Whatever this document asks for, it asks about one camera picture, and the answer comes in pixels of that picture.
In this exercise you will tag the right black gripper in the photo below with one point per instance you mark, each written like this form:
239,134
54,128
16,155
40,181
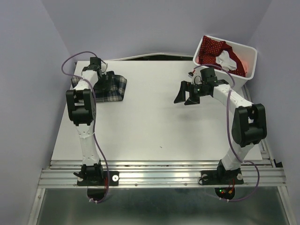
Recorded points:
181,97

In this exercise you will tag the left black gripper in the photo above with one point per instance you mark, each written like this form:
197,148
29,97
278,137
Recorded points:
105,86

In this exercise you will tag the navy plaid pleated skirt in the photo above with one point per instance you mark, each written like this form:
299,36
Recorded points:
112,87

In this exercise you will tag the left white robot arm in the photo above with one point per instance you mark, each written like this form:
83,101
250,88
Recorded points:
81,106

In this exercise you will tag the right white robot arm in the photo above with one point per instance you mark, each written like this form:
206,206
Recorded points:
248,126

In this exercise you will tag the white garment in bin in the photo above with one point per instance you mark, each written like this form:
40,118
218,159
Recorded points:
225,61

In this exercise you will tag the red polka dot skirt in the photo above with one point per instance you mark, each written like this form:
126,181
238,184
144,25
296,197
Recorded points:
210,48

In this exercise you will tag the white plastic bin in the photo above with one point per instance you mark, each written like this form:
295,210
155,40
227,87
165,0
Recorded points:
248,57

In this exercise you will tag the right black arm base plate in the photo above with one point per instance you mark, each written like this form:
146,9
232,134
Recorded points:
224,180

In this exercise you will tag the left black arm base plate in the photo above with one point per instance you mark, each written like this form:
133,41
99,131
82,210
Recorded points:
98,186

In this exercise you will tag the aluminium rail frame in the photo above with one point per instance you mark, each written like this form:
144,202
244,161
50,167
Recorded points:
159,149

